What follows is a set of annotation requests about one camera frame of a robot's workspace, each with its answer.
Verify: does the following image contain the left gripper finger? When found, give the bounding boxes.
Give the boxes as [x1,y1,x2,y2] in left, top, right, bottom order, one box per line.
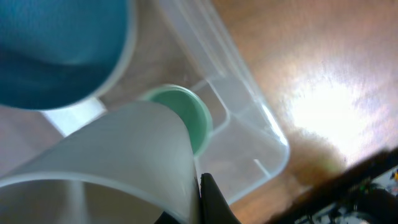
[200,173,241,224]

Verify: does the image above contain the grey plastic cup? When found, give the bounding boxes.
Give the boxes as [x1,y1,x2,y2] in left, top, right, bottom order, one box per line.
[1,101,200,223]

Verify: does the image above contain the mint green plastic cup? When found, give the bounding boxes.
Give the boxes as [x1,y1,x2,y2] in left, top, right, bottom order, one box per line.
[139,84,213,157]

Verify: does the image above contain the clear plastic storage container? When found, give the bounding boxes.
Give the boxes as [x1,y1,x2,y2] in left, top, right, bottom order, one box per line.
[0,0,292,206]

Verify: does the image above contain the blue large bowl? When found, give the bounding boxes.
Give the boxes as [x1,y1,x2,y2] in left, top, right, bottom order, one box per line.
[1,0,128,110]

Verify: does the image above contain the white label sticker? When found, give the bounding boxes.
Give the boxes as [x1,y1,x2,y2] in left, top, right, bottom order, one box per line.
[40,98,107,137]

